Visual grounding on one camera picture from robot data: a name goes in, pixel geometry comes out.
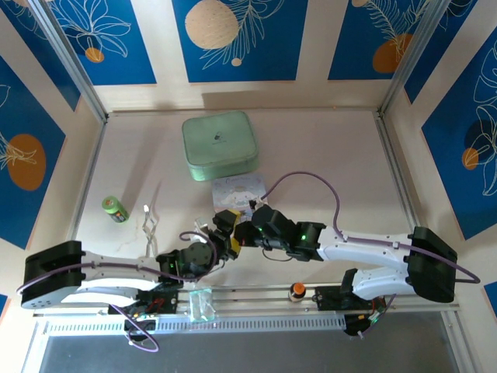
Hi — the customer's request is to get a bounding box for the mint green zip pouch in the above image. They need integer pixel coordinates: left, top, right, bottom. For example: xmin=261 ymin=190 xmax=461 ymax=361
xmin=181 ymin=110 xmax=261 ymax=183

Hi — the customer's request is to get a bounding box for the grey slotted cable duct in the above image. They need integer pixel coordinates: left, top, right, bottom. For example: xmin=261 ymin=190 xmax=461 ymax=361
xmin=44 ymin=315 xmax=346 ymax=334

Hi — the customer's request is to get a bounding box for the aluminium frame post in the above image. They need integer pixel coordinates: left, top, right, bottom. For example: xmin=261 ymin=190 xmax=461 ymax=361
xmin=29 ymin=0 xmax=109 ymax=122
xmin=377 ymin=0 xmax=454 ymax=117

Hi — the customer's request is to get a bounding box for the blue floral wall panel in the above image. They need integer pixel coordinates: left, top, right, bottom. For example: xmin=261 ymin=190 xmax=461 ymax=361
xmin=421 ymin=38 xmax=497 ymax=241
xmin=45 ymin=0 xmax=158 ymax=86
xmin=0 ymin=56 xmax=67 ymax=250
xmin=172 ymin=0 xmax=309 ymax=83
xmin=328 ymin=0 xmax=454 ymax=82
xmin=403 ymin=0 xmax=497 ymax=105
xmin=0 ymin=0 xmax=82 ymax=113

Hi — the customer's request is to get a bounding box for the purple cable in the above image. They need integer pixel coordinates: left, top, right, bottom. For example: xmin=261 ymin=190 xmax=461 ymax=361
xmin=260 ymin=171 xmax=481 ymax=339
xmin=16 ymin=231 xmax=218 ymax=354

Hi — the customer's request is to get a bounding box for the small bottle orange cap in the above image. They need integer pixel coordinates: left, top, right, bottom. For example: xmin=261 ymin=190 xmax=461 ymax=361
xmin=287 ymin=282 xmax=308 ymax=303

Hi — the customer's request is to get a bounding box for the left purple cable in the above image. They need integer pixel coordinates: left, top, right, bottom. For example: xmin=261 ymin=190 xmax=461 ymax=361
xmin=16 ymin=231 xmax=218 ymax=354

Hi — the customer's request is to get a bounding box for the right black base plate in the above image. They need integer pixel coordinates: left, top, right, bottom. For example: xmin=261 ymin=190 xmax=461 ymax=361
xmin=314 ymin=285 xmax=388 ymax=312

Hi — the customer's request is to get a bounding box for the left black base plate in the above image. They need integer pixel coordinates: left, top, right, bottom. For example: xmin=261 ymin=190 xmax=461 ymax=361
xmin=107 ymin=288 xmax=179 ymax=315

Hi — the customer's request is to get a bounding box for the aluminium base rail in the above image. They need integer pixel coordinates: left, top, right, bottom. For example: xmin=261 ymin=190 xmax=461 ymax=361
xmin=33 ymin=286 xmax=461 ymax=316

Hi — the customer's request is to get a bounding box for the clear plastic bag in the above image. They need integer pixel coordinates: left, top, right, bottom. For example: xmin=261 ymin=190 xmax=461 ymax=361
xmin=188 ymin=287 xmax=217 ymax=322

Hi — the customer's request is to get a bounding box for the aluminium table edge rail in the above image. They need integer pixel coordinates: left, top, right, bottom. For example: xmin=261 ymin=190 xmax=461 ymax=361
xmin=374 ymin=110 xmax=432 ymax=273
xmin=57 ymin=116 xmax=108 ymax=288

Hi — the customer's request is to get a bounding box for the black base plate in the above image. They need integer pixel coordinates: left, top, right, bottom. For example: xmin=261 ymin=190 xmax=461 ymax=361
xmin=107 ymin=288 xmax=179 ymax=315
xmin=314 ymin=285 xmax=388 ymax=312

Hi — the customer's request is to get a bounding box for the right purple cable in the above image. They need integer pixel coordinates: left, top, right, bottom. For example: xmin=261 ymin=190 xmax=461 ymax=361
xmin=260 ymin=171 xmax=481 ymax=339

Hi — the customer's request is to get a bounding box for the green cylindrical can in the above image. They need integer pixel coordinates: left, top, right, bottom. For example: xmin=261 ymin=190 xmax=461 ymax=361
xmin=101 ymin=195 xmax=130 ymax=225

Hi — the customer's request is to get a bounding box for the pastel cartoon card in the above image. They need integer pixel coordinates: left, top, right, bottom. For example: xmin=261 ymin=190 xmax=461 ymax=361
xmin=212 ymin=173 xmax=269 ymax=219

